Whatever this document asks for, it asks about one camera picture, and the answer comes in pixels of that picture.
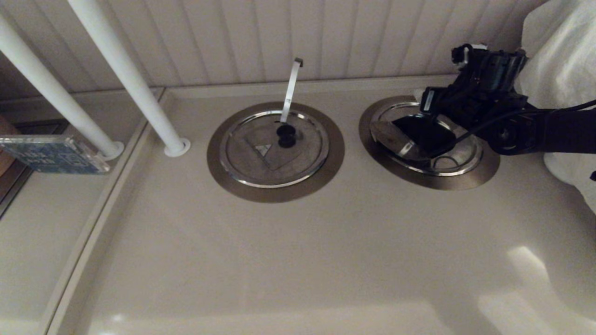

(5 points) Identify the steel ladle handle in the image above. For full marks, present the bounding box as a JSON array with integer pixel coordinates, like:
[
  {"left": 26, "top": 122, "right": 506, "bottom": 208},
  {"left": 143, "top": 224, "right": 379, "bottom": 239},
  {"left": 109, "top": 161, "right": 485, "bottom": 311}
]
[{"left": 280, "top": 58, "right": 304, "bottom": 124}]

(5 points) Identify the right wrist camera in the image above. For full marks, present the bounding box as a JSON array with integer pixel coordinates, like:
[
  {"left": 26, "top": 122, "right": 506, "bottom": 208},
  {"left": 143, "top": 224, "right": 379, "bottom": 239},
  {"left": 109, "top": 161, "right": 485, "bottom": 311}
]
[{"left": 452, "top": 43, "right": 487, "bottom": 66}]

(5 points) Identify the white round pole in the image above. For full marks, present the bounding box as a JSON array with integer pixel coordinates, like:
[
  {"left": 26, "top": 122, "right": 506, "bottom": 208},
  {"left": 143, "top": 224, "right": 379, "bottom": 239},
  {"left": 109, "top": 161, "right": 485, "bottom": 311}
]
[
  {"left": 68, "top": 0, "right": 184, "bottom": 150},
  {"left": 0, "top": 14, "right": 117, "bottom": 156}
]

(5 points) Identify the brushed metal well ring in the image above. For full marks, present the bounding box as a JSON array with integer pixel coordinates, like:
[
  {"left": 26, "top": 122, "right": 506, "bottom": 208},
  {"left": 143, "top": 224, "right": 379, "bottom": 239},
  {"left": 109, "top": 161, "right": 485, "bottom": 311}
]
[
  {"left": 359, "top": 95, "right": 500, "bottom": 190},
  {"left": 207, "top": 101, "right": 345, "bottom": 203}
]

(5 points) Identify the black cable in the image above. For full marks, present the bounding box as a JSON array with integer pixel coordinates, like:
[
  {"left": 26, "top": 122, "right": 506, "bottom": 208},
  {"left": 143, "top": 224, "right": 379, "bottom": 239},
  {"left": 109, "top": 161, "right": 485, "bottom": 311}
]
[{"left": 431, "top": 99, "right": 596, "bottom": 172}]

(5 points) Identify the blue acrylic sign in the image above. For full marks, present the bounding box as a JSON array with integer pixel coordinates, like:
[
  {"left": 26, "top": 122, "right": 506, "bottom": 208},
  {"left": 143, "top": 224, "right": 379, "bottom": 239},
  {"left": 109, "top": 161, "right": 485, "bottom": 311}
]
[{"left": 0, "top": 134, "right": 111, "bottom": 175}]

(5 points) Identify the white pole base flange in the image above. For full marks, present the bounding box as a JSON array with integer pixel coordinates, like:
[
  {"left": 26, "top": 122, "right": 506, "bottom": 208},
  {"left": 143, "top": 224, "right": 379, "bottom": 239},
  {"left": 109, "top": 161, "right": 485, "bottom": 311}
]
[
  {"left": 164, "top": 137, "right": 191, "bottom": 157},
  {"left": 95, "top": 141, "right": 125, "bottom": 161}
]

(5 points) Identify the white cloth cover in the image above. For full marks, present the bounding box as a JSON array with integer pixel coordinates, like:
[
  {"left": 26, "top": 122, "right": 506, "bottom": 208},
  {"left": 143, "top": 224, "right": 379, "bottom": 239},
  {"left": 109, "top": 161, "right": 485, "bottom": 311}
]
[{"left": 515, "top": 0, "right": 596, "bottom": 214}]

